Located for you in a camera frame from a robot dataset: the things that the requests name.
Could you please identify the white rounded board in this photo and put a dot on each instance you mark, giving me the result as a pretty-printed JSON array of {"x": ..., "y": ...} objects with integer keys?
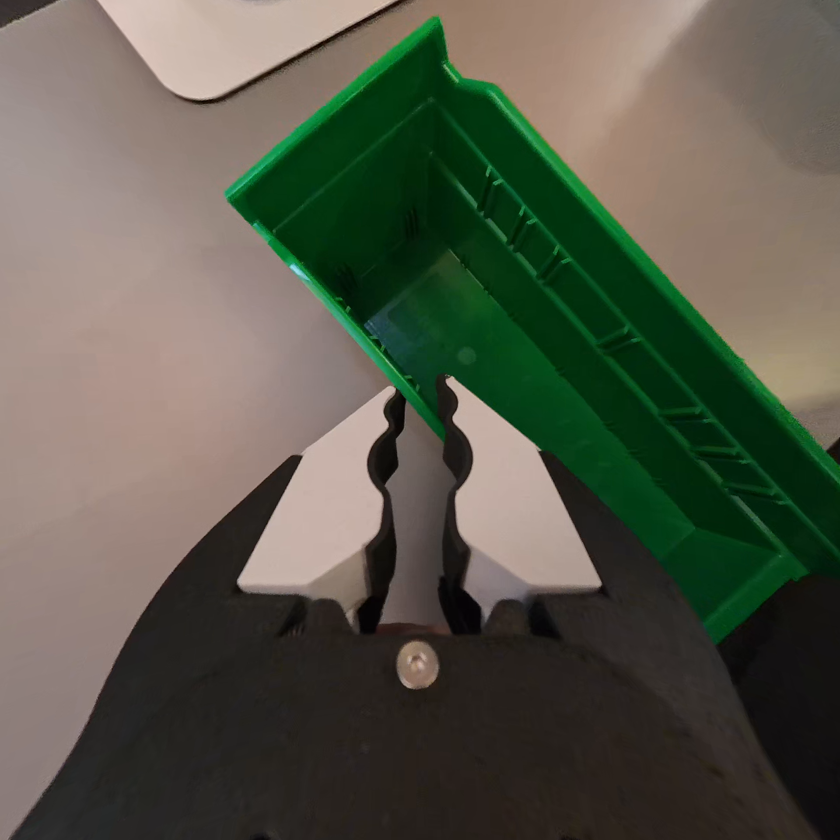
[{"x": 229, "y": 46}]

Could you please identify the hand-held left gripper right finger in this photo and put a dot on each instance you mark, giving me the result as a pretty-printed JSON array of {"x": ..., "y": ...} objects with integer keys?
[{"x": 525, "y": 525}]

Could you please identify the green plastic bin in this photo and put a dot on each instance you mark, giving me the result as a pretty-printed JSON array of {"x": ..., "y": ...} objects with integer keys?
[{"x": 525, "y": 328}]

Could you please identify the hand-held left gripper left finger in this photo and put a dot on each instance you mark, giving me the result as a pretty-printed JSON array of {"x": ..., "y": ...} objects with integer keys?
[{"x": 315, "y": 525}]

